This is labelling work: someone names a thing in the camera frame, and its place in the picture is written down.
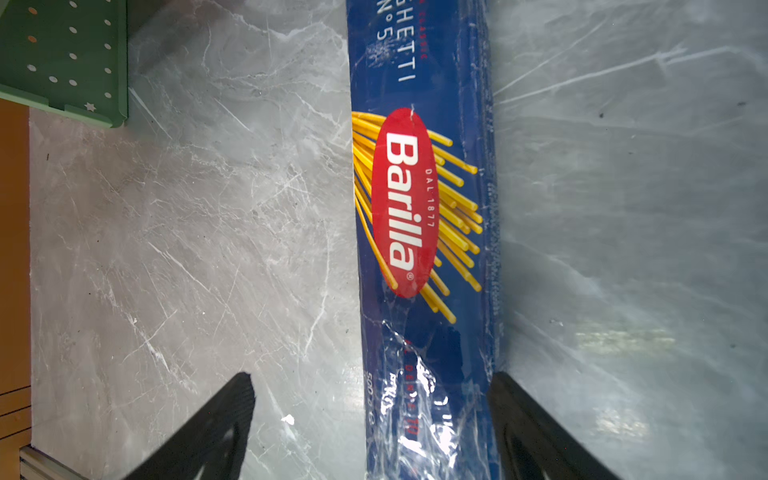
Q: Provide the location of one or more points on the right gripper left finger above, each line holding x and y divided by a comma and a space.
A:
212, 444

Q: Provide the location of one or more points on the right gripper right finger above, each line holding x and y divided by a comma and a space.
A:
531, 443

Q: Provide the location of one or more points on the blue Barilla spaghetti box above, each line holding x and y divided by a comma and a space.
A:
428, 236

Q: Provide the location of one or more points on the green wooden two-tier shelf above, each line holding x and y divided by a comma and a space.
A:
68, 57

